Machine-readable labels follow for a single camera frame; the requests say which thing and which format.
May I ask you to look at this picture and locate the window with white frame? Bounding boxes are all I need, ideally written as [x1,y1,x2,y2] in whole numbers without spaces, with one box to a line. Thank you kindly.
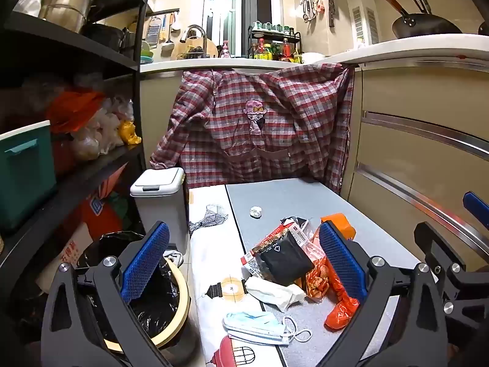
[202,0,276,56]

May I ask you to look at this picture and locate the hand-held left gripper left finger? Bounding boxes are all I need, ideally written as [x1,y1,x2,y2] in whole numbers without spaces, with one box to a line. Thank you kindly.
[41,221,172,367]

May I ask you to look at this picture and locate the black wok with wooden handle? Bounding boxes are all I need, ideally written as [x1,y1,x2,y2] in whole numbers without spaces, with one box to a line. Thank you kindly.
[363,0,463,39]

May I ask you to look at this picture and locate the black spice rack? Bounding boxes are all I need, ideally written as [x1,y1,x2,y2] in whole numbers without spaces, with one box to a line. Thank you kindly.
[248,21,302,64]

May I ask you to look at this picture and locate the black plastic wrapper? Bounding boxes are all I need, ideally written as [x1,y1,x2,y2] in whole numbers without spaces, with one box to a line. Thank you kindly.
[281,216,308,232]

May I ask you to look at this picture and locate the hanging kitchen utensils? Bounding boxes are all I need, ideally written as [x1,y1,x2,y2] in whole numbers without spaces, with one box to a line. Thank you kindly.
[303,0,325,21]

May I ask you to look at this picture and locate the red plaid shirt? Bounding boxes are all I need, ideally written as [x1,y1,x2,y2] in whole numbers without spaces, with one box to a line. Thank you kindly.
[150,63,356,195]

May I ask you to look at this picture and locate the stacked green bowls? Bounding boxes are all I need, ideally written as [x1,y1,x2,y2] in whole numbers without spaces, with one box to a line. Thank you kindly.
[139,40,154,64]

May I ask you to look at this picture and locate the red carton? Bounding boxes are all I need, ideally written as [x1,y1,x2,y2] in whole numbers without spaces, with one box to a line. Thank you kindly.
[241,222,318,276]

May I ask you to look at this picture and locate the beige kitchen cabinet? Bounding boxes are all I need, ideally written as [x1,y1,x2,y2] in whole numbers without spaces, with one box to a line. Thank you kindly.
[139,61,489,287]

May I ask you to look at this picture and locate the white sack with red print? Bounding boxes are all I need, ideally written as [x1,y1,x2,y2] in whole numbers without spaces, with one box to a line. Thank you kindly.
[38,222,96,287]

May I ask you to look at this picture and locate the black packet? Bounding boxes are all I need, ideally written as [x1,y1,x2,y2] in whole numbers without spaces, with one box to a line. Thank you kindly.
[255,233,316,287]

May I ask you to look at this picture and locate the orange plastic bag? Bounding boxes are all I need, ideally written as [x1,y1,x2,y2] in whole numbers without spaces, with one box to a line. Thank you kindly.
[46,90,105,134]
[303,214,362,331]

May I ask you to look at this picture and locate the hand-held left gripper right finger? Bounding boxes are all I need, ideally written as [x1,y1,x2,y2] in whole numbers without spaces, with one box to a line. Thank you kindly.
[317,222,448,367]

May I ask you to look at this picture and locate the white kitchen countertop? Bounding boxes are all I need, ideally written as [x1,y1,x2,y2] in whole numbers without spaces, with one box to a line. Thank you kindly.
[139,32,489,73]

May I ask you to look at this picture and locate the teal storage box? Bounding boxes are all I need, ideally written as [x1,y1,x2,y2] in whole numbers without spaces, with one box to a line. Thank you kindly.
[0,120,58,234]

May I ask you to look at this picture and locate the black shelf rack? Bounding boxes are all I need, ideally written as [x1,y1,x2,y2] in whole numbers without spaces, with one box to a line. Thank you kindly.
[0,0,153,352]

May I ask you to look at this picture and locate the dark cooking pot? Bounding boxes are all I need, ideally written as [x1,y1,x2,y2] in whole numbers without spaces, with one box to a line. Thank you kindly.
[82,23,127,52]

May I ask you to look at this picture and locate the yellow plastic bag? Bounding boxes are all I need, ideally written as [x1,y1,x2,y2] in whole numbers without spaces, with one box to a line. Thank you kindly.
[118,120,142,145]

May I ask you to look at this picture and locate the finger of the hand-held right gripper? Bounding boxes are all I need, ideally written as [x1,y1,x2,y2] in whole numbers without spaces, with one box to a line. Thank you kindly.
[414,222,489,325]
[463,191,489,232]

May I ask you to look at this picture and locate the white tissue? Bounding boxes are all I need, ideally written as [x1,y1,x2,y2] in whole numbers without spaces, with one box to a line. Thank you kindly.
[244,276,306,313]

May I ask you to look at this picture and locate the white printed table cover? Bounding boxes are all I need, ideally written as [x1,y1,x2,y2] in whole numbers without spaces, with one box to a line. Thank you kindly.
[188,185,291,367]

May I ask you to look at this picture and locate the white pedal bin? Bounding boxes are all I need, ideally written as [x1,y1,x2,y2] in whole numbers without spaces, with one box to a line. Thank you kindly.
[130,167,189,255]

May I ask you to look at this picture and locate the blue face mask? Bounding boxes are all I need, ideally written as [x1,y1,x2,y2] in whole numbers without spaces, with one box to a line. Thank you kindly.
[222,311,313,347]

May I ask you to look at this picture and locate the steel faucet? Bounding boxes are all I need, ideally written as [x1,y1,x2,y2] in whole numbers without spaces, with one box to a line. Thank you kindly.
[179,25,209,58]

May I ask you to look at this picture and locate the round bin with black liner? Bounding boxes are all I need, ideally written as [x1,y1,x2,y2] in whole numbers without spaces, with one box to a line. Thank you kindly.
[78,231,191,352]

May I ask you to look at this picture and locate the white plastic bags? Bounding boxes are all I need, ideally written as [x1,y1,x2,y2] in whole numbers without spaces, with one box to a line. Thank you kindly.
[71,97,134,161]

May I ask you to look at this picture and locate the orange packaged food bag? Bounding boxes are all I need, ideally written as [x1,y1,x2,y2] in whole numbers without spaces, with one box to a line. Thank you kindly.
[78,183,127,245]

